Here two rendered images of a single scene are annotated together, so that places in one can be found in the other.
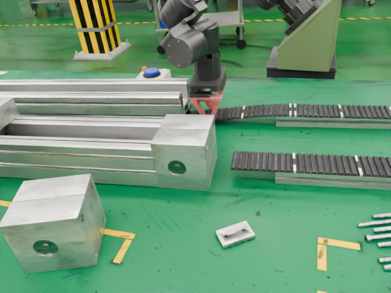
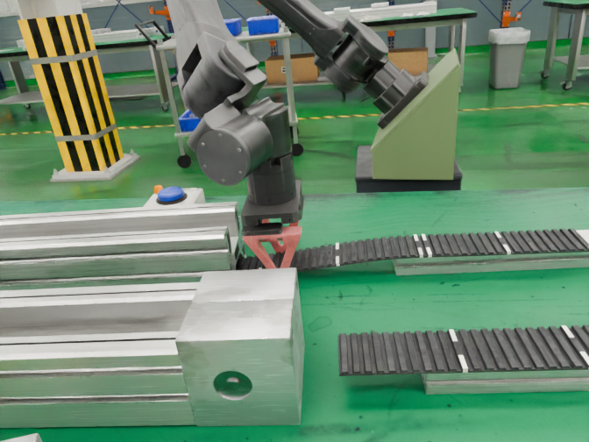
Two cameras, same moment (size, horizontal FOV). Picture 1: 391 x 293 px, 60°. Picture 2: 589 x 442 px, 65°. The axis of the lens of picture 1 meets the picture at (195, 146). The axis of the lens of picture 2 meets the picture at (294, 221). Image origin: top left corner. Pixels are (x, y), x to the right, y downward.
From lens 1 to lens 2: 17 cm
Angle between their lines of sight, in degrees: 11
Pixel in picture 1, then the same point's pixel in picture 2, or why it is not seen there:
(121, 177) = (116, 411)
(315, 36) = (428, 126)
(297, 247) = not seen: outside the picture
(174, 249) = not seen: outside the picture
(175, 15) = (210, 93)
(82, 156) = (29, 375)
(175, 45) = (215, 142)
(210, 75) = (278, 194)
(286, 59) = (386, 164)
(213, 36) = (281, 127)
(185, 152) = (249, 352)
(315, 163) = (498, 348)
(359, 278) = not seen: outside the picture
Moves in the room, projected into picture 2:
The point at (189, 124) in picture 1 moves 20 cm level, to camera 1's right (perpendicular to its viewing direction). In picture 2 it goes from (251, 290) to (459, 250)
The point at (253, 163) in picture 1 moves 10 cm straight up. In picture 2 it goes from (381, 357) to (380, 260)
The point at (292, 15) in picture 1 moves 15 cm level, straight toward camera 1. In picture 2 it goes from (388, 97) to (395, 117)
